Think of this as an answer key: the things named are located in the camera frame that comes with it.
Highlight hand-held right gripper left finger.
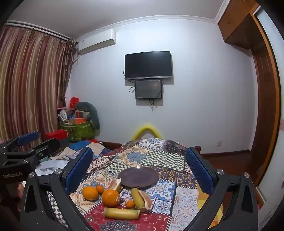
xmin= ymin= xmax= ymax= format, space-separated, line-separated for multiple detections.
xmin=20 ymin=147 xmax=94 ymax=231

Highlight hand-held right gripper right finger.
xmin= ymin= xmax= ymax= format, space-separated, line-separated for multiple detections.
xmin=185 ymin=147 xmax=259 ymax=231

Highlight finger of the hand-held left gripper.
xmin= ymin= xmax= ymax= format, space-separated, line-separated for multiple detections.
xmin=29 ymin=138 xmax=61 ymax=166
xmin=0 ymin=131 xmax=40 ymax=152

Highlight large orange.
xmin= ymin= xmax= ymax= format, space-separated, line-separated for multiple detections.
xmin=102 ymin=189 xmax=121 ymax=207
xmin=83 ymin=186 xmax=99 ymax=201

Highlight dark purple round plate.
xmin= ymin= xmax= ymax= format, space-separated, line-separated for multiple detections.
xmin=117 ymin=166 xmax=159 ymax=188

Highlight person's left hand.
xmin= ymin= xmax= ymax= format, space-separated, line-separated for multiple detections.
xmin=16 ymin=182 xmax=26 ymax=198

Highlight red box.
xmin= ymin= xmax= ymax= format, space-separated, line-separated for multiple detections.
xmin=45 ymin=130 xmax=68 ymax=141

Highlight white crumpled paper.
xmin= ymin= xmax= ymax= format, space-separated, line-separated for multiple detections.
xmin=35 ymin=159 xmax=70 ymax=176

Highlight blue beige quilt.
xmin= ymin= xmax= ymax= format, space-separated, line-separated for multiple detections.
xmin=52 ymin=140 xmax=107 ymax=161

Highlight orange yellow blanket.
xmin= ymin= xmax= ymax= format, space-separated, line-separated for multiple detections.
xmin=197 ymin=184 xmax=223 ymax=222

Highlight colourful patchwork blanket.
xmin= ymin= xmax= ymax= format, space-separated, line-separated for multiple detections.
xmin=47 ymin=138 xmax=222 ymax=231

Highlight red plastic bag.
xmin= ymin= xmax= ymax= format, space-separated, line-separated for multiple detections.
xmin=69 ymin=97 xmax=80 ymax=109

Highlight striped brown curtain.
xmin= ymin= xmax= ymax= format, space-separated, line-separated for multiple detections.
xmin=0 ymin=24 xmax=77 ymax=143

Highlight white air conditioner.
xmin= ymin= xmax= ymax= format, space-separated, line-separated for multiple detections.
xmin=77 ymin=29 xmax=117 ymax=55

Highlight wooden overhead cabinet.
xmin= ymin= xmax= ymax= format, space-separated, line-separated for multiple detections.
xmin=217 ymin=0 xmax=267 ymax=50

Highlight black monitor cables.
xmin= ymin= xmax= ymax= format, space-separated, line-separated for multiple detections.
xmin=129 ymin=69 xmax=165 ymax=111

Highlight small black wall monitor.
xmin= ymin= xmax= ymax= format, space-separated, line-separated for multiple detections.
xmin=135 ymin=79 xmax=163 ymax=100

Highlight white curtain rail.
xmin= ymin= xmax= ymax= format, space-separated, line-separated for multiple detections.
xmin=6 ymin=20 xmax=69 ymax=41

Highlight wooden door frame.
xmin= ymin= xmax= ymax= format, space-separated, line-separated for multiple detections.
xmin=250 ymin=7 xmax=283 ymax=200

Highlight black wall television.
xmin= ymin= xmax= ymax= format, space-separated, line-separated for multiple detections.
xmin=124 ymin=51 xmax=173 ymax=80

